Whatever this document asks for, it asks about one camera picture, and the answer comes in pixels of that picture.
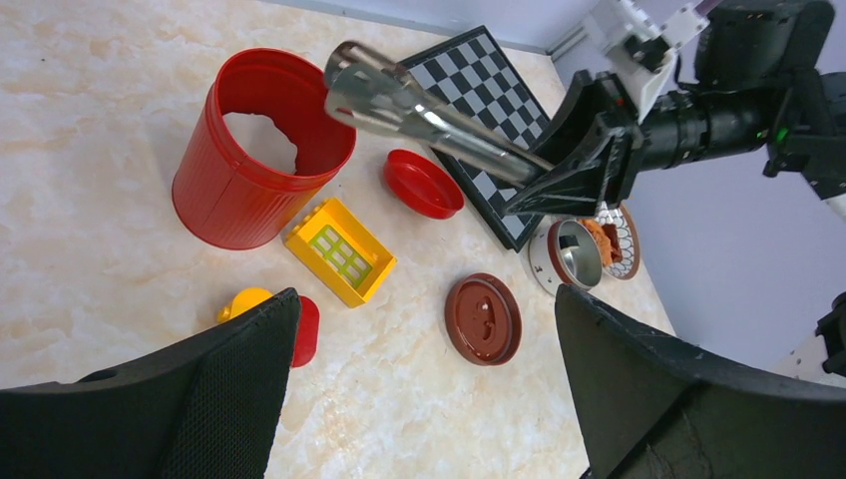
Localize red cylindrical cup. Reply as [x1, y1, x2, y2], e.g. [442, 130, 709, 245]
[172, 48, 356, 250]

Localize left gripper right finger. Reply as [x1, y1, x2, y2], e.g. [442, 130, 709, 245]
[555, 284, 845, 478]

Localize yellow toy tray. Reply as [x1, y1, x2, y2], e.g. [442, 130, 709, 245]
[284, 198, 396, 308]

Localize black white sushi piece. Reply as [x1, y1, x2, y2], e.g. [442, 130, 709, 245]
[558, 235, 581, 251]

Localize orange fried food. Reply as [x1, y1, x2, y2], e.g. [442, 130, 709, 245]
[580, 219, 623, 267]

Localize yellow toy block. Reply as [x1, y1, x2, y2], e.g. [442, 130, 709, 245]
[216, 286, 273, 323]

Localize black white chessboard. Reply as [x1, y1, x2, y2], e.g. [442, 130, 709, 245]
[400, 26, 550, 252]

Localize steel lunch box bowl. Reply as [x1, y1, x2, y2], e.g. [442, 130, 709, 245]
[529, 220, 604, 295]

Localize silver metal tongs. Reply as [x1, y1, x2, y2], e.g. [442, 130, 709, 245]
[323, 41, 553, 187]

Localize brown round lid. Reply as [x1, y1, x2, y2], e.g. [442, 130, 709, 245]
[444, 272, 522, 366]

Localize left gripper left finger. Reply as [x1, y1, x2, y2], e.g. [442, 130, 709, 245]
[1, 288, 301, 478]

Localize patterned round plate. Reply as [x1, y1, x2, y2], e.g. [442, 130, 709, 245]
[595, 204, 641, 280]

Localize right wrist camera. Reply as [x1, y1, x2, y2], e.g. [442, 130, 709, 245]
[582, 0, 709, 123]

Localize red toy block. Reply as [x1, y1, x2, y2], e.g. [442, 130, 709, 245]
[290, 295, 320, 368]

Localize red oval dish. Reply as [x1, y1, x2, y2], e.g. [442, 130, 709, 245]
[382, 149, 465, 220]

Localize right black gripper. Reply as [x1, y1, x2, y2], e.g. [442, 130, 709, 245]
[503, 70, 644, 217]

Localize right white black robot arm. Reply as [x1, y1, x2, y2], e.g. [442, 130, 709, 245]
[505, 1, 845, 365]

